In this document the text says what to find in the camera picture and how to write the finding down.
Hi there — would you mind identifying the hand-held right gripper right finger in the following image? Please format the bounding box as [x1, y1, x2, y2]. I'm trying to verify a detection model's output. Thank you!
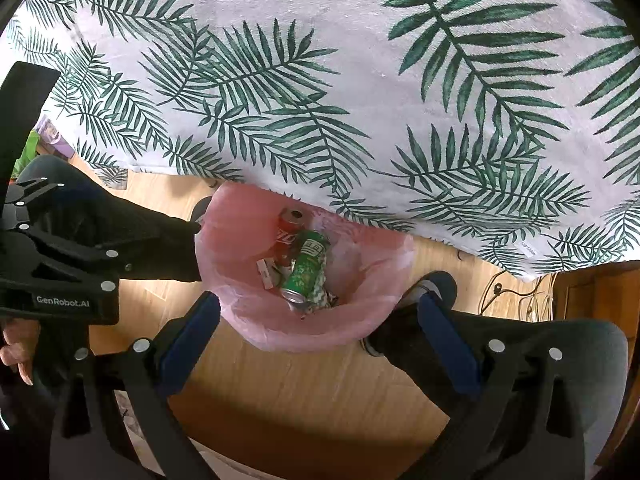
[414, 292, 587, 480]

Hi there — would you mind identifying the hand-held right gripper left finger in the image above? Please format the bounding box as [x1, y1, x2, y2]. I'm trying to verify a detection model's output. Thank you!
[50, 290, 222, 480]

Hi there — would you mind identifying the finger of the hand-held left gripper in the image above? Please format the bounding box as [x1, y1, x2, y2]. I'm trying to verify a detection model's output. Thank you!
[0, 61, 62, 196]
[0, 179, 124, 294]

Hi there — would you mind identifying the pink plastic bag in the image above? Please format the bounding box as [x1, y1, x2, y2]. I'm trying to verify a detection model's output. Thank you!
[194, 182, 416, 355]

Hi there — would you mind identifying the person's left hand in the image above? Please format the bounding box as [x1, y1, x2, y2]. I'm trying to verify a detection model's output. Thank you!
[0, 318, 42, 387]

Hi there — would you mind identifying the purple packet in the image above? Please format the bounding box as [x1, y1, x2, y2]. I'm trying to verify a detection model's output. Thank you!
[37, 114, 69, 157]

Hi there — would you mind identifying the green packet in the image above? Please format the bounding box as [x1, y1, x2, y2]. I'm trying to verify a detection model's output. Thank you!
[13, 130, 42, 177]

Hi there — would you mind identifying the person's right shoe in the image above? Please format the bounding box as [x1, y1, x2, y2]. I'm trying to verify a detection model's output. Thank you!
[360, 270, 459, 359]

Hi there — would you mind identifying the person's shoe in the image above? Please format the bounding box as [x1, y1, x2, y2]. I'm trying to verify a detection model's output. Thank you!
[190, 196, 215, 227]
[360, 270, 459, 359]

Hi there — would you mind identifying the small white carton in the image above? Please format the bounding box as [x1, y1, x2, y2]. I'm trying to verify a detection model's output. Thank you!
[256, 258, 279, 290]

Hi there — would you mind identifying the crumpled green white wrapper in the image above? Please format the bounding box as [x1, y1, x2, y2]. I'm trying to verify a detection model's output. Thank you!
[300, 280, 342, 316]

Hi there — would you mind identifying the green drink can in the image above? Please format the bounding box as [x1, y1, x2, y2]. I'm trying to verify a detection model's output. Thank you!
[279, 230, 331, 306]

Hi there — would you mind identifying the person's left shoe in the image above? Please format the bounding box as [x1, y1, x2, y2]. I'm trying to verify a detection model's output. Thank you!
[190, 196, 215, 227]

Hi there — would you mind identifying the red drink can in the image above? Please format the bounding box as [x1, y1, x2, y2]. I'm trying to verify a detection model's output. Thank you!
[276, 207, 308, 262]

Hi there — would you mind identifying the person's right leg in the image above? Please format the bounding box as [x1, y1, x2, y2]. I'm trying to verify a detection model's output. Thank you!
[370, 305, 629, 480]

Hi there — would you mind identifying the wooden cabinet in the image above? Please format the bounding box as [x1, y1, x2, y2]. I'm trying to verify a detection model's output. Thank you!
[552, 260, 640, 467]

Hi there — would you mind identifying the leaf print blanket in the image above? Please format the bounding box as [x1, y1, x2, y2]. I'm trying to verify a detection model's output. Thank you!
[4, 0, 640, 279]

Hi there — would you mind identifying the black cable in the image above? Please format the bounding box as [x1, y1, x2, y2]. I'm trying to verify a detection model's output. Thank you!
[477, 269, 516, 313]

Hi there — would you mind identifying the white cable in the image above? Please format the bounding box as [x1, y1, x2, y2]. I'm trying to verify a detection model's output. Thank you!
[515, 271, 557, 324]

